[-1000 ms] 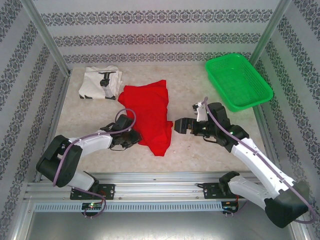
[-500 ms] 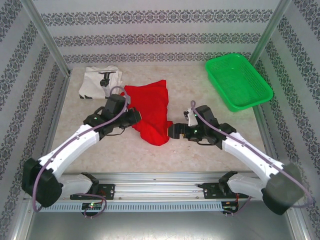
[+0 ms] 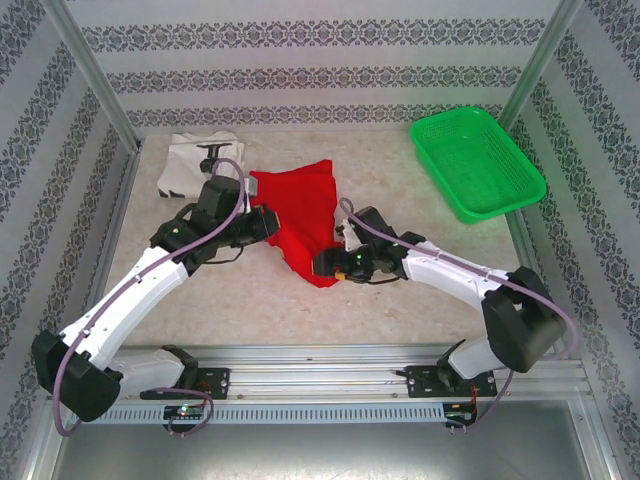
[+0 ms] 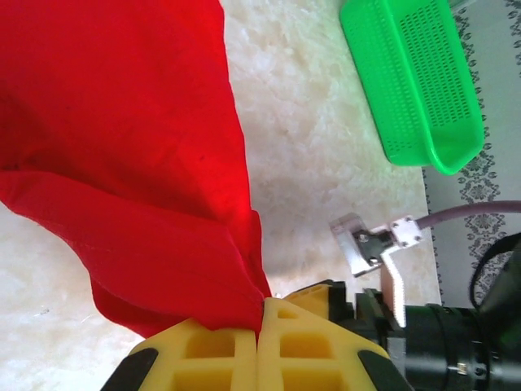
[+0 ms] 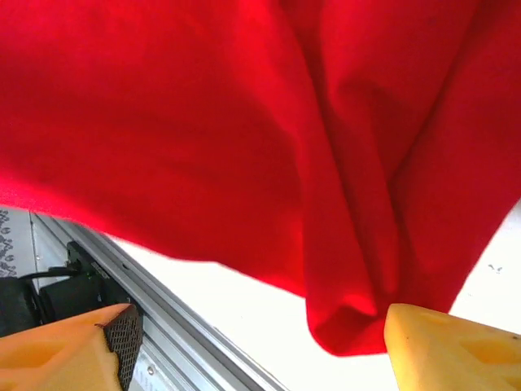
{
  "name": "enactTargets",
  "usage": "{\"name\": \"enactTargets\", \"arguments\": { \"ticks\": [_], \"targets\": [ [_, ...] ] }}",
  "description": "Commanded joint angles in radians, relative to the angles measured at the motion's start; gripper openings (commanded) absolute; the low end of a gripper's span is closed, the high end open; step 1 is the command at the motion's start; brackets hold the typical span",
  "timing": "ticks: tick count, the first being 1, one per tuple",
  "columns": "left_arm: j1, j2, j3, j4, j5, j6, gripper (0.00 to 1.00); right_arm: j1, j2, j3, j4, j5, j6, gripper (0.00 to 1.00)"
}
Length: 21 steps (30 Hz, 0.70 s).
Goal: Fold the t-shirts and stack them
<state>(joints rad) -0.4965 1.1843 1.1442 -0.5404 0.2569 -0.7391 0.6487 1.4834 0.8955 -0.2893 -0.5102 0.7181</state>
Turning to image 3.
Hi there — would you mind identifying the red t-shirt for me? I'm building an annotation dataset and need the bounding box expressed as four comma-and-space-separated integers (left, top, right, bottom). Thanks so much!
248, 158, 346, 290

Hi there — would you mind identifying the folded white t-shirt black print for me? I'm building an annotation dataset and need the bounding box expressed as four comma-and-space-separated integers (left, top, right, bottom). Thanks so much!
157, 130, 247, 200

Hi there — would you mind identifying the green plastic mesh basket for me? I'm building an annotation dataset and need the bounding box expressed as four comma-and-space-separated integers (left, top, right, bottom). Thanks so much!
409, 106, 547, 225

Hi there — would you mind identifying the grey metal shelf panel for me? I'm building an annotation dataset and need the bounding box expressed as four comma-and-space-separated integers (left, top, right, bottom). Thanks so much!
29, 399, 621, 480

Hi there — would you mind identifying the small circuit board green light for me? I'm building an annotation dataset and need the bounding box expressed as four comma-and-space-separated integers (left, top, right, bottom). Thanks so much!
163, 405, 209, 421

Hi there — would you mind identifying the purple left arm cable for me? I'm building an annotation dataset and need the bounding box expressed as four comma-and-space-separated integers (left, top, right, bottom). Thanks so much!
51, 158, 251, 440

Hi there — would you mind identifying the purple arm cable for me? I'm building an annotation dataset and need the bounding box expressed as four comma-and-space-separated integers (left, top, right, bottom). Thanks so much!
339, 197, 581, 431
51, 158, 251, 440

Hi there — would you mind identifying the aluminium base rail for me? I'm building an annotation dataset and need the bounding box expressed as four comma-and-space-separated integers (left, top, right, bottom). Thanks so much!
119, 344, 586, 401

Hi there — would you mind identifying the slotted grey cable duct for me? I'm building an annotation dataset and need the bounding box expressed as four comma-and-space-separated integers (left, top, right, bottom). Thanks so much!
102, 402, 446, 424

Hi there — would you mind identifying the aluminium frame post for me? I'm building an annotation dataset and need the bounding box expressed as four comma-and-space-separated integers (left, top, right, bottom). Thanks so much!
42, 0, 146, 154
497, 0, 584, 129

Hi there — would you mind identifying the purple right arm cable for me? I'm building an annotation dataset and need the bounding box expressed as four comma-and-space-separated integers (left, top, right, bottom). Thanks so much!
339, 197, 581, 431

